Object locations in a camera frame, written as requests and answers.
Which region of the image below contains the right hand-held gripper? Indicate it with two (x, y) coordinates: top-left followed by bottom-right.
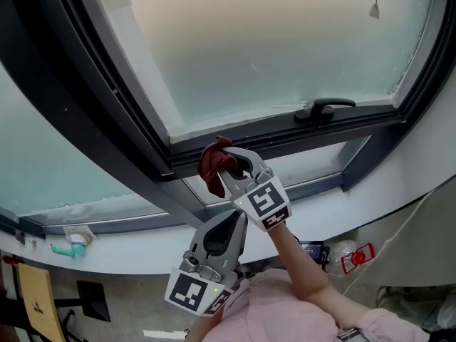
(219, 145), (294, 234)

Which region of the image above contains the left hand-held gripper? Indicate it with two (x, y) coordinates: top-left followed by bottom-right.
(163, 210), (251, 316)

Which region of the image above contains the red wiping cloth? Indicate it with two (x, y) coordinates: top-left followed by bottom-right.
(198, 135), (247, 199)

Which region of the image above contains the person's right forearm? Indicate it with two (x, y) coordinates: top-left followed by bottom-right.
(266, 221), (371, 327)

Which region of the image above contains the person's left forearm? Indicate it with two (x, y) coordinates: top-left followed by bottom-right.
(188, 311), (215, 342)

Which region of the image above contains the person's pink shirt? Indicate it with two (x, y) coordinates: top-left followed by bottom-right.
(199, 269), (428, 342)

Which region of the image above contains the small black display device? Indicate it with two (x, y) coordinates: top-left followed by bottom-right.
(298, 239), (331, 263)

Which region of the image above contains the openable frosted window sash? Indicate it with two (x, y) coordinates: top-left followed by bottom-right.
(53, 0), (456, 169)

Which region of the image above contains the clear plastic bottle red label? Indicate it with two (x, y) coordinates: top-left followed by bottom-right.
(327, 239), (375, 277)

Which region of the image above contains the white tape roll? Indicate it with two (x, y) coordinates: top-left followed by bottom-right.
(69, 232), (95, 246)

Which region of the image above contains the teal plastic tool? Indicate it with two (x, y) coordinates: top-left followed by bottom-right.
(51, 243), (87, 260)

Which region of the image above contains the white partition panel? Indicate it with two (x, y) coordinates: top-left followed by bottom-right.
(356, 187), (456, 288)

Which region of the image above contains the yellow chair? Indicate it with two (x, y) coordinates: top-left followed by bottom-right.
(16, 261), (111, 342)

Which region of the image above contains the large fixed frosted window pane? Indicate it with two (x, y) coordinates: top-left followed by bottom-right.
(0, 66), (143, 217)

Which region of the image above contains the black window handle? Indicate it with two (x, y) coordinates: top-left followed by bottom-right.
(293, 97), (357, 125)

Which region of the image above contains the white cable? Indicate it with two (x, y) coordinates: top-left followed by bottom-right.
(341, 190), (439, 295)

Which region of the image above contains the dark grey window frame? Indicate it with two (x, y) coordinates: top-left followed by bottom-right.
(0, 0), (456, 240)

